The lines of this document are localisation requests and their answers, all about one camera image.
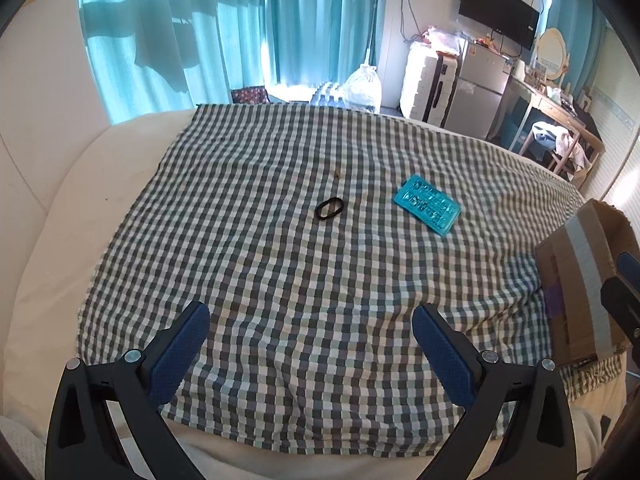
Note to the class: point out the white red plastic bags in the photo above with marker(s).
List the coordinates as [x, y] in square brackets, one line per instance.
[442, 37]

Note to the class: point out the clothes on chair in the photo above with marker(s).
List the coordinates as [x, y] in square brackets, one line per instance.
[567, 142]

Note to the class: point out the teal blister pack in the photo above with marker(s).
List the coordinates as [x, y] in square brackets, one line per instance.
[427, 205]

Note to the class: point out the light teal sheer curtain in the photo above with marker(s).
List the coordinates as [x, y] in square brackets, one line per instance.
[150, 0]

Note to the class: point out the large clear water bottle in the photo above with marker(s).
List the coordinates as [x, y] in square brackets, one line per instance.
[362, 90]

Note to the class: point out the wooden dressing table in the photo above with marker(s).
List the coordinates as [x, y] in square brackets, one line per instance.
[545, 102]

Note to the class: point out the white suitcase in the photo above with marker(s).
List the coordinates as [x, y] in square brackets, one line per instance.
[420, 85]

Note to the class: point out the pack of small water bottles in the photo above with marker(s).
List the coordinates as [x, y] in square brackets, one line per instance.
[330, 96]

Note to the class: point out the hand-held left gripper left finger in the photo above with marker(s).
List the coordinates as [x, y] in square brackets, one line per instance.
[180, 355]

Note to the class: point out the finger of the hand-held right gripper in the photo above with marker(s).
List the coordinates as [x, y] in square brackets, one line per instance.
[625, 300]

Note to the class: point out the white padded headboard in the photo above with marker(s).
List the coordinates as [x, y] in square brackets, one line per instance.
[40, 110]

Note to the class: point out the brown cardboard box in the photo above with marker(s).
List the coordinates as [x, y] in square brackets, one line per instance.
[575, 270]

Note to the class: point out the white waffle blanket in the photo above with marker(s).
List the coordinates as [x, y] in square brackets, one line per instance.
[22, 450]

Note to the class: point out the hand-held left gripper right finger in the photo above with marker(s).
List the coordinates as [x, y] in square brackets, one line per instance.
[442, 355]

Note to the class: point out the dark polka dot bag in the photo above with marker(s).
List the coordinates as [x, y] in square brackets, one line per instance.
[247, 96]

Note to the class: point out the black wall television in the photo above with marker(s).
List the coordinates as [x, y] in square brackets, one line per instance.
[500, 7]

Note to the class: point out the dark teal curtain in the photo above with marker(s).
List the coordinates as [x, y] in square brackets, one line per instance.
[320, 20]

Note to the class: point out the silver fridge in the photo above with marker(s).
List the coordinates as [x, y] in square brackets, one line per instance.
[480, 95]

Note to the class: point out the wooden chair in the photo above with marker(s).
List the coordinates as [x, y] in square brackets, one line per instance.
[555, 160]

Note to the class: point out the green white checkered cloth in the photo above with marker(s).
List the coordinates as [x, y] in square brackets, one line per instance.
[250, 160]

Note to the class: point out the oval table mirror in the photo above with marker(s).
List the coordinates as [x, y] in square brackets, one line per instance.
[552, 52]

